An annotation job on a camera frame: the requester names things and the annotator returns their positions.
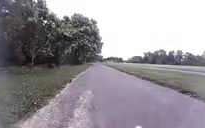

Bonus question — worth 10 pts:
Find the grey asphalt path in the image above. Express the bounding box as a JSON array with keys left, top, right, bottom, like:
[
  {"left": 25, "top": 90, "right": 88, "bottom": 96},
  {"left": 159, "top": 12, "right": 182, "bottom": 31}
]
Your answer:
[{"left": 20, "top": 62, "right": 205, "bottom": 128}]

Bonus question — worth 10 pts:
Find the distant row of trees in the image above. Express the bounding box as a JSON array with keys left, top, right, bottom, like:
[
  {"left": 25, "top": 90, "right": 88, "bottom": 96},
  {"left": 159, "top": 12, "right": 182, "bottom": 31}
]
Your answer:
[{"left": 102, "top": 49, "right": 205, "bottom": 67}]

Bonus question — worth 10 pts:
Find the row of tall trees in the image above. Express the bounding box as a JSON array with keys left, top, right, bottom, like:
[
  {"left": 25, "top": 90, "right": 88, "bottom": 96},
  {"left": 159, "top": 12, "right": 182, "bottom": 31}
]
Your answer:
[{"left": 0, "top": 0, "right": 104, "bottom": 71}]

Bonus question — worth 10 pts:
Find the mown grass strip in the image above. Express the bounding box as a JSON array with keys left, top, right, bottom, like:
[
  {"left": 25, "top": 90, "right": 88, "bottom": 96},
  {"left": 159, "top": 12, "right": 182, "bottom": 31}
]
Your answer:
[{"left": 104, "top": 62, "right": 205, "bottom": 105}]

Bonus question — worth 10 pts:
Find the grass verge with weeds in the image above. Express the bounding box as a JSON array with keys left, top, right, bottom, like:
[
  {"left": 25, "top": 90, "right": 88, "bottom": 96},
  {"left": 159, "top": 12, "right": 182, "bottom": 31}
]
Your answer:
[{"left": 0, "top": 63, "right": 95, "bottom": 128}]

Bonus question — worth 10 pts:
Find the grey road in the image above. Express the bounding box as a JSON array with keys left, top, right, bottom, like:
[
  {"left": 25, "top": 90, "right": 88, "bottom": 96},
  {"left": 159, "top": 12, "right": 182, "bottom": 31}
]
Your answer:
[{"left": 123, "top": 62, "right": 205, "bottom": 77}]

